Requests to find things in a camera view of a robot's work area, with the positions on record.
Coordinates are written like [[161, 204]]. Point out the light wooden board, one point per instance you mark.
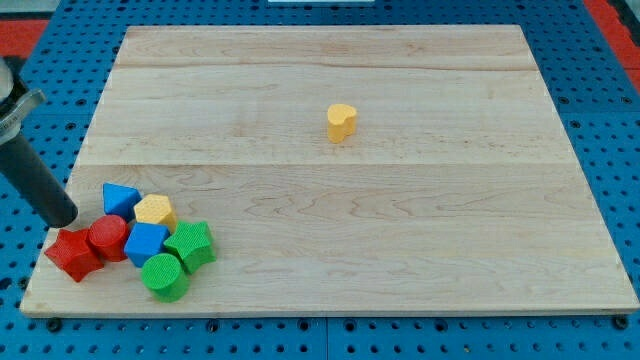
[[459, 194]]

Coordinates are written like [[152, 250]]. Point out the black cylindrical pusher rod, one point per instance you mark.
[[30, 176]]

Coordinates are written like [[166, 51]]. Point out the blue triangle block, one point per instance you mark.
[[120, 200]]

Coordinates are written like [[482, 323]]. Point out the yellow pentagon block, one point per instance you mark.
[[156, 209]]

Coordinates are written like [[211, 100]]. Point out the red cylinder block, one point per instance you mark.
[[108, 235]]

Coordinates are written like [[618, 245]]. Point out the silver metal clamp mount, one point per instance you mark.
[[17, 102]]

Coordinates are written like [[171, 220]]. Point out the green cylinder block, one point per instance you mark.
[[165, 278]]

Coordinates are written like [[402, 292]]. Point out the yellow heart block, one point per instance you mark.
[[341, 122]]

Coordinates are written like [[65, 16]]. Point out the green star block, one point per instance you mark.
[[192, 244]]

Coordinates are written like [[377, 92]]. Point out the red star block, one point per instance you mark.
[[72, 254]]

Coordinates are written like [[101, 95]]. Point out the blue cube block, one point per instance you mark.
[[145, 241]]

